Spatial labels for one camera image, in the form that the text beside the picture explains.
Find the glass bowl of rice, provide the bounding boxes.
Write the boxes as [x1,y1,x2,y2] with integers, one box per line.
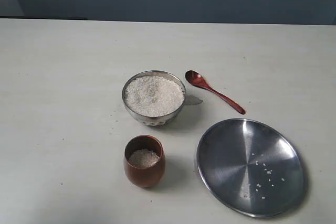
[121,70,204,128]

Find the brown wooden cup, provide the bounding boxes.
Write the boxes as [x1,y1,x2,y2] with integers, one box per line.
[123,135,165,188]

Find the round steel plate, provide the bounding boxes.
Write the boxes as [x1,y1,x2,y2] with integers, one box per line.
[196,119,308,218]

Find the red wooden spoon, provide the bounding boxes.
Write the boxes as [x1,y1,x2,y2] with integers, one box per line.
[185,70,246,115]

